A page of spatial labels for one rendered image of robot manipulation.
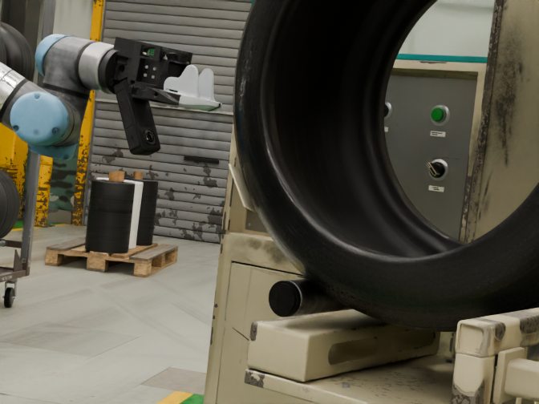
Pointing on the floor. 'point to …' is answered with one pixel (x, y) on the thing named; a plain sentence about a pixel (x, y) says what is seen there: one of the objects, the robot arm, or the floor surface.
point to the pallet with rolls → (119, 228)
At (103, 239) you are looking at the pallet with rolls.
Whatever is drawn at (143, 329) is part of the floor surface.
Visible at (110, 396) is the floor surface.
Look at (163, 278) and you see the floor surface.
